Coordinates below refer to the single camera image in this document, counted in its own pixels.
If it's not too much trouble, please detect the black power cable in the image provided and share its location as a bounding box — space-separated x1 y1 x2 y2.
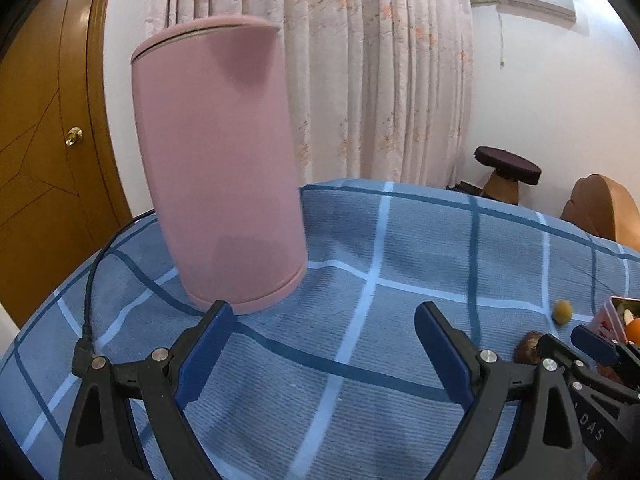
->
71 210 156 378

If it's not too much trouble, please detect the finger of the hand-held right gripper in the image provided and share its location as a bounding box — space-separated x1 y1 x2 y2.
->
571 325 640 386
537 332 640 411

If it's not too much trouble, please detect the wooden stool with dark cushion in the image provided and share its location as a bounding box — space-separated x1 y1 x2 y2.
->
472 146 543 206

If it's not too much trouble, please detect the brown wooden door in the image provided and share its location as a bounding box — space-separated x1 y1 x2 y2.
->
0 0 133 328

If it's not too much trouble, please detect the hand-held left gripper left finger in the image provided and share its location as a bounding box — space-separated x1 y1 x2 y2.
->
59 300 236 480

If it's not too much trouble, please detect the medium brown mangosteen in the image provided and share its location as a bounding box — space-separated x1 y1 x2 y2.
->
515 331 543 366

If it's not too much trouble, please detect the brown chair back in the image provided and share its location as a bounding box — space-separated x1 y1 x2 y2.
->
560 174 640 253

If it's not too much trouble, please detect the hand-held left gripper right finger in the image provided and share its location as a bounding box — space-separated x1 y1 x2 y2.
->
414 301 588 480

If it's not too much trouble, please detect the pink tin box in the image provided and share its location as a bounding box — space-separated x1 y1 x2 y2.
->
592 296 640 346

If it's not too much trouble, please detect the blue plaid blanket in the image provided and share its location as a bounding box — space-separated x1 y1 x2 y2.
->
0 179 640 480

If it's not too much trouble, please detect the pink cylindrical container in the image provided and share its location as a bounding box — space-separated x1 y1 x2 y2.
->
131 16 308 316

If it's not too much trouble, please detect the pink floral curtain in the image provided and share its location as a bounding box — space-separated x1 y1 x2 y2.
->
145 0 475 190

